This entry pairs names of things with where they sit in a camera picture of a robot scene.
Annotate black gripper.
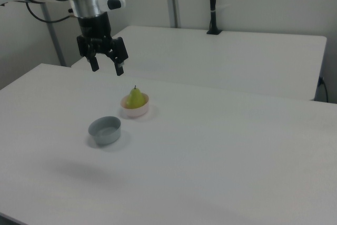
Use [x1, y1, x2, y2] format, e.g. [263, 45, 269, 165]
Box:
[76, 13, 130, 77]

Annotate green pear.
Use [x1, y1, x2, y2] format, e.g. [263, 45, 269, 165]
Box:
[125, 85, 146, 109]

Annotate pink plastic bowl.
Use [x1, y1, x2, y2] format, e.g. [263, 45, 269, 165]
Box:
[120, 93, 150, 119]

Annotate grey plastic bowl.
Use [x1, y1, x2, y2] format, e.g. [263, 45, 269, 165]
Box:
[87, 115, 122, 146]

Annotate white side table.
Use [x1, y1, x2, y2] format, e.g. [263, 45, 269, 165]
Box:
[71, 25, 328, 101]

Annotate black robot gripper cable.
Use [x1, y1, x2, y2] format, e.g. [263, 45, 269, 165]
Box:
[25, 1, 80, 23]

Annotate black wall power cable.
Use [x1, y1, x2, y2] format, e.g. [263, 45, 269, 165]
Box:
[318, 76, 329, 103]

